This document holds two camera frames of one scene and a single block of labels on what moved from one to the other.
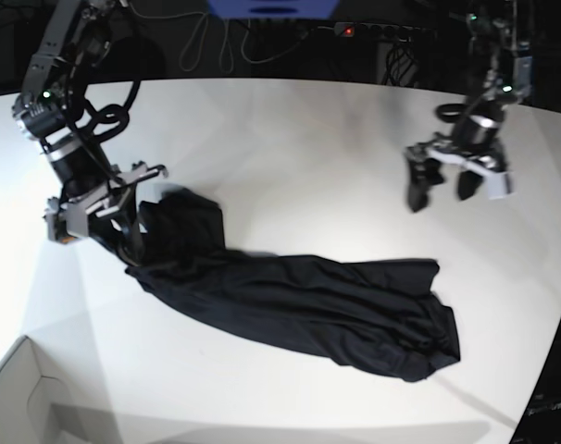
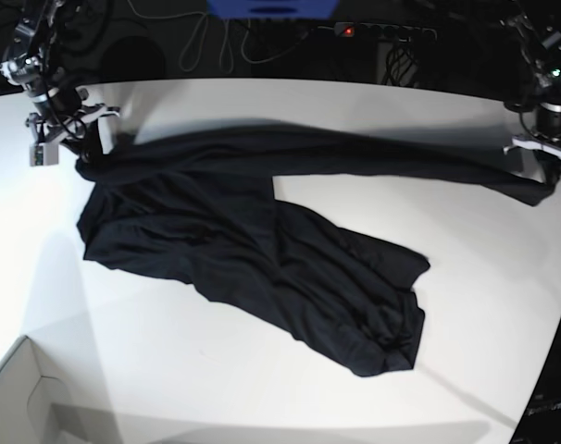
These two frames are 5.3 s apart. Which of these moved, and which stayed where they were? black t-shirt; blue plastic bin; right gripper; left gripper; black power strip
Moved: left gripper; right gripper; black t-shirt
Stayed: blue plastic bin; black power strip
